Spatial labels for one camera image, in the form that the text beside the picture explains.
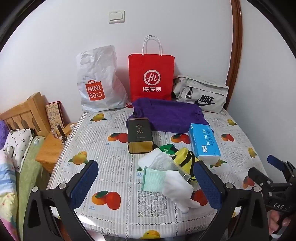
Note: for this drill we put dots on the person's right hand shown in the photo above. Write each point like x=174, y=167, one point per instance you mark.
x=273, y=221

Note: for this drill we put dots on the white plastic shopping bag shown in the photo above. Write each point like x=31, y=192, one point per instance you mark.
x=99, y=76

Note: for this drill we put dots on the green blanket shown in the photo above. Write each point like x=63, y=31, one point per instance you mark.
x=27, y=176

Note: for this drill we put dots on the purple plush toy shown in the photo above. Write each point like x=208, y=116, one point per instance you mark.
x=2, y=134

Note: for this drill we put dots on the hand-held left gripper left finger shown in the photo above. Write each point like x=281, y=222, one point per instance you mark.
x=84, y=180

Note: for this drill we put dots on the white wall light switch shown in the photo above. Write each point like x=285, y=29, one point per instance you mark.
x=116, y=17

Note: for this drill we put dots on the purple towel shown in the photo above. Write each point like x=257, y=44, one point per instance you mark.
x=168, y=113

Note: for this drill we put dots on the white floral pillow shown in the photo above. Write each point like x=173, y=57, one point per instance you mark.
x=16, y=146

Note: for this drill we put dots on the grey fabric waist bag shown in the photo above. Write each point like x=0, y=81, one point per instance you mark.
x=203, y=92

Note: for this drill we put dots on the patterned brown box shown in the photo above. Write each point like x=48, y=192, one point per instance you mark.
x=54, y=114

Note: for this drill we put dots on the clear mesh plastic packet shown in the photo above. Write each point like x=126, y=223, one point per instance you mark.
x=165, y=163

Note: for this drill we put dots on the red paper carrier bag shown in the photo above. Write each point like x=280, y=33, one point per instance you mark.
x=151, y=78

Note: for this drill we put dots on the black object on stand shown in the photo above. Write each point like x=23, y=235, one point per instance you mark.
x=62, y=134

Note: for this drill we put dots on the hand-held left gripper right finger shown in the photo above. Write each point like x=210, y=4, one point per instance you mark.
x=208, y=183

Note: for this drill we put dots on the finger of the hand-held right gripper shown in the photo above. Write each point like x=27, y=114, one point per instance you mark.
x=275, y=160
x=256, y=176

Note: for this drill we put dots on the colourful printed quilt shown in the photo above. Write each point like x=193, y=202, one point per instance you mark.
x=7, y=197

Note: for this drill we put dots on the small green packet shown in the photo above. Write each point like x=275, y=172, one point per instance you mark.
x=152, y=180

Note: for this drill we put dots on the blue tissue pack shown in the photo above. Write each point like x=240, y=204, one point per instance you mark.
x=203, y=141

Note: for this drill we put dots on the yellow mesh pouch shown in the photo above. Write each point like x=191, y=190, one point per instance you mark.
x=185, y=160

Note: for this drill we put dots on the wooden nightstand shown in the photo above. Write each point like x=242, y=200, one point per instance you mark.
x=49, y=150

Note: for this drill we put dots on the green foil packet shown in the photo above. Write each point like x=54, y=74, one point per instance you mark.
x=167, y=148

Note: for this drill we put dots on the brown wooden door frame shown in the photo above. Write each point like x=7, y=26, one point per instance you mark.
x=235, y=46

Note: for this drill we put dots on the dark green tea tin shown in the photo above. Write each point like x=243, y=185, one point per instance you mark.
x=140, y=134

